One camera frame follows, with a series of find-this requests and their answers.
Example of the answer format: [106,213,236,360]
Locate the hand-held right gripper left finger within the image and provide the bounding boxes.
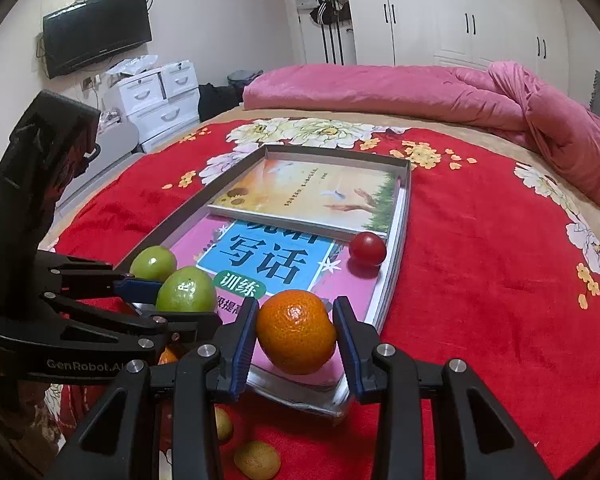
[45,297,261,480]

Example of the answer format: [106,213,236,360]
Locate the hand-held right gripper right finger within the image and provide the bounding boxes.
[331,296,556,480]

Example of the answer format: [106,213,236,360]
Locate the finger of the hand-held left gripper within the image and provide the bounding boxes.
[41,292,222,362]
[35,251,164,302]

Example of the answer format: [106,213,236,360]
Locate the green apple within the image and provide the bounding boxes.
[130,245,177,282]
[156,266,218,313]

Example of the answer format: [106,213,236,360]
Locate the red cherry tomato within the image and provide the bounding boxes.
[349,231,387,267]

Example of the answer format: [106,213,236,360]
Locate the shallow grey cardboard box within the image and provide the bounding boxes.
[114,144,412,418]

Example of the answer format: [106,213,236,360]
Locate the pink workbook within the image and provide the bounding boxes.
[170,212,406,391]

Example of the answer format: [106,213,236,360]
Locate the red floral blanket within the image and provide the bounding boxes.
[45,119,600,480]

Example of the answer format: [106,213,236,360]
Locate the white drawer cabinet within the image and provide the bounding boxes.
[102,60,201,153]

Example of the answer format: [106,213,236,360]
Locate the clear plastic bags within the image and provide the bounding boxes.
[106,56,157,77]

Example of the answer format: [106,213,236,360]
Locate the sunflower cover book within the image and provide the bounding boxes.
[207,157,401,241]

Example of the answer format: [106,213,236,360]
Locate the black bag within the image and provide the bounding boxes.
[198,82,241,122]

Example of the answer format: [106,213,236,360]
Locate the dark waste bin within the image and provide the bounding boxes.
[227,70,263,98]

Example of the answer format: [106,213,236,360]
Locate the pink duvet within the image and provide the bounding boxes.
[242,61,600,221]

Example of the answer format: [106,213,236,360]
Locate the white door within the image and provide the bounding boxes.
[290,0,357,67]

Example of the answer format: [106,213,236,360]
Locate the hanging black bags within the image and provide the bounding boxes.
[297,0,353,26]

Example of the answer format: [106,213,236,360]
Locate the white wardrobe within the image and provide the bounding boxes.
[340,0,571,106]

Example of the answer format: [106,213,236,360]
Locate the black wall television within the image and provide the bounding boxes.
[42,0,153,80]

